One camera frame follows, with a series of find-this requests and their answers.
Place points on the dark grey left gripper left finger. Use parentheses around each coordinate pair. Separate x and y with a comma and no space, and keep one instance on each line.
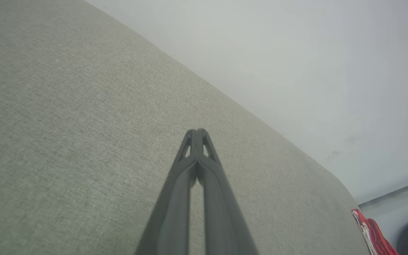
(170,212)

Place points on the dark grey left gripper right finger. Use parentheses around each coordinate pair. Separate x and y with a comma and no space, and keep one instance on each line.
(225,219)

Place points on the red and white basketball jersey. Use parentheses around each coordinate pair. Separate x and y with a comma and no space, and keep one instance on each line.
(375,237)

